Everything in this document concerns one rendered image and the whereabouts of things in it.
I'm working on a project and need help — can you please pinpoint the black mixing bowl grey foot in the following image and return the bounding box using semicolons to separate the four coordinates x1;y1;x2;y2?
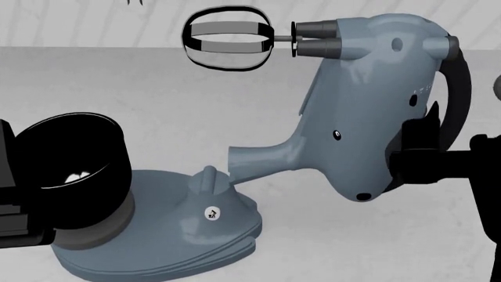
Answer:
14;110;135;251

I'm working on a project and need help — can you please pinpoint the blue-grey stand mixer base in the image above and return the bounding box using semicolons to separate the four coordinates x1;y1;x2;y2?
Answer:
50;164;261;282

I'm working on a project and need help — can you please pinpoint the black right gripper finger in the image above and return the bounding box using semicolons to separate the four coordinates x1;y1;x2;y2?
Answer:
401;100;442;152

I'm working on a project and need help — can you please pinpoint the black wire beater attachment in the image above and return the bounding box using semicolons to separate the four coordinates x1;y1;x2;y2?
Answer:
181;5;299;72

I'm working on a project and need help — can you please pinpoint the blue-grey stand mixer head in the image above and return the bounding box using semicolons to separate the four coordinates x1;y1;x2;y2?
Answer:
228;14;473;204

